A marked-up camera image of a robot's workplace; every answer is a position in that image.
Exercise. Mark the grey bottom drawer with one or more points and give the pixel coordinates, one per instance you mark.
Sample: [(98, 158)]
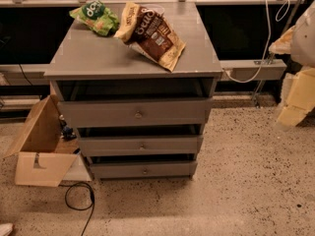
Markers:
[(144, 170)]

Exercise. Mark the brown and cream chip bag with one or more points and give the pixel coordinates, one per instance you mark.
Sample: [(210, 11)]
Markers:
[(149, 33)]

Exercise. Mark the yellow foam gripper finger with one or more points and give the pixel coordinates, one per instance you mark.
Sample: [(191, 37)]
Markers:
[(298, 97)]

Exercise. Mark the slanted metal rod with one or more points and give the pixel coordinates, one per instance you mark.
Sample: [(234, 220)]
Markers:
[(279, 46)]

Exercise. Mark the grey metal rail beam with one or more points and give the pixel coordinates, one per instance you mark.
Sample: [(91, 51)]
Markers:
[(252, 70)]

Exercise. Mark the white object at floor corner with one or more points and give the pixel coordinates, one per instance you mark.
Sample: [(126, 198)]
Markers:
[(6, 229)]

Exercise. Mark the small blue object in box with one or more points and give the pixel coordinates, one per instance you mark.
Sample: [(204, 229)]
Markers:
[(67, 132)]

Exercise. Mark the open cardboard box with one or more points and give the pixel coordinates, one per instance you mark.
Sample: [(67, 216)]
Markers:
[(44, 157)]

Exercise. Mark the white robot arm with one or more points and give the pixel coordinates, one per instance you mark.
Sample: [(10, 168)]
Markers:
[(298, 91)]

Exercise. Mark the grey drawer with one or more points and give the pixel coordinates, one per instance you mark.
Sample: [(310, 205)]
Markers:
[(125, 113), (143, 145), (144, 170)]

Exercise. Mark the grey top drawer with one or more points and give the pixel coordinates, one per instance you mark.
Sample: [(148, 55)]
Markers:
[(125, 113)]

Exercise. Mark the green snack bag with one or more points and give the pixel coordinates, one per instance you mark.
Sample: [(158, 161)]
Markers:
[(97, 17)]

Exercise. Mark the grey drawer cabinet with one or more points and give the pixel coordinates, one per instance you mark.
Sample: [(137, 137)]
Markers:
[(88, 67)]

